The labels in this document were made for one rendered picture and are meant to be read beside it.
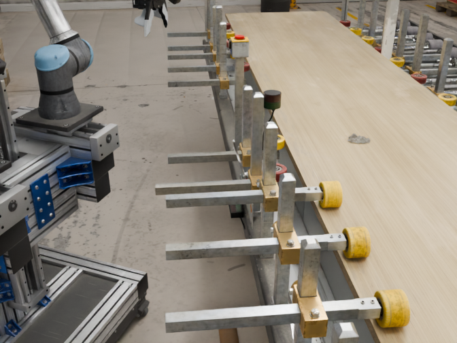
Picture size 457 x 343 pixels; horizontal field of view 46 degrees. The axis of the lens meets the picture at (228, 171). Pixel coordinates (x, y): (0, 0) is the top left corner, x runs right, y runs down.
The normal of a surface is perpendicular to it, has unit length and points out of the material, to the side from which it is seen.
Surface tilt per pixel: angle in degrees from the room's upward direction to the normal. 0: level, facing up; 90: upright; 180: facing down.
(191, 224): 0
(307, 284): 90
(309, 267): 90
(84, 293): 0
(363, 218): 0
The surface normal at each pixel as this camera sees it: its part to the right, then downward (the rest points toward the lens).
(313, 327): 0.10, 0.47
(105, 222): 0.00, -0.88
